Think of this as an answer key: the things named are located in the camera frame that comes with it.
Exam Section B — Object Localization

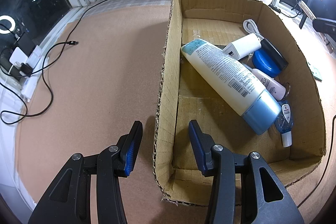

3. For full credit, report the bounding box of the white USB cable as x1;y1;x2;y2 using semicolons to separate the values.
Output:
243;19;264;42

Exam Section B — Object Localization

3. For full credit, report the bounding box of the blue sanitizer bottle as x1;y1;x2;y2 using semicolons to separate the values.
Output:
274;100;293;148

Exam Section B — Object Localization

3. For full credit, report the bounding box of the pink cosmetic tube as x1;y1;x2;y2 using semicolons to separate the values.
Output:
243;63;286;101

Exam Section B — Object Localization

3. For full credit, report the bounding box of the white wall charger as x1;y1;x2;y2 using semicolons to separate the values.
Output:
223;34;261;60

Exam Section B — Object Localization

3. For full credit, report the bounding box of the black inline cable remote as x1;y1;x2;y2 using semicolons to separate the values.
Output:
269;4;281;14

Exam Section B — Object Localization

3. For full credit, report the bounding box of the black cylinder case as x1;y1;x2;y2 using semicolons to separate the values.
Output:
261;38;288;71

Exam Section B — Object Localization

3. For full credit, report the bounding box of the checkered cloth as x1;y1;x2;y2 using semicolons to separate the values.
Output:
84;0;171;16

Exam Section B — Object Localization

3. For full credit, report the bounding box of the cardboard box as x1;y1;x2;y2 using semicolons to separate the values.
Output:
153;0;326;206

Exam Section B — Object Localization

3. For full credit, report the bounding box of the white blue lotion bottle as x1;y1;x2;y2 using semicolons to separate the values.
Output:
181;39;281;135

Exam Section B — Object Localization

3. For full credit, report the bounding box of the blue round tin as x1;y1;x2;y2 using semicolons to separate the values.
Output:
252;48;281;78

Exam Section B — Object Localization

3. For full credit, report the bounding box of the white power strip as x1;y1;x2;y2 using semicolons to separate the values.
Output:
21;46;45;102

